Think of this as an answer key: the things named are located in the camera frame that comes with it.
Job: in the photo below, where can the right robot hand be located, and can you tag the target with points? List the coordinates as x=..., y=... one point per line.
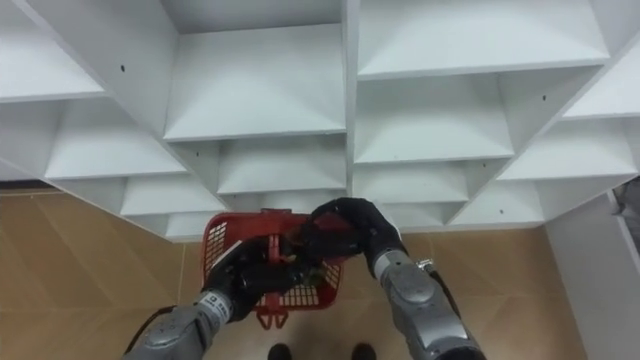
x=350, y=225

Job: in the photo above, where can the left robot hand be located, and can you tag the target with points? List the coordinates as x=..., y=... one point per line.
x=250, y=277

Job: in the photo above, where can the red plastic basket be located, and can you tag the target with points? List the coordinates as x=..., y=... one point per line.
x=220, y=240

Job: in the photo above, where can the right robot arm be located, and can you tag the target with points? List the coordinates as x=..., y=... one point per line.
x=425, y=310

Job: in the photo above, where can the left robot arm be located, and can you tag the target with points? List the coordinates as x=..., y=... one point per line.
x=180, y=330

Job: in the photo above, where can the robot legs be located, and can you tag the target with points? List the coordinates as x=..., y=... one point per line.
x=280, y=352

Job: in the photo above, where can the white shelf unit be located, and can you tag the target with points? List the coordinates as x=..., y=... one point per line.
x=260, y=95

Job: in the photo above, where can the white cabinet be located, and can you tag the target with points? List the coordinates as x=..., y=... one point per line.
x=595, y=280

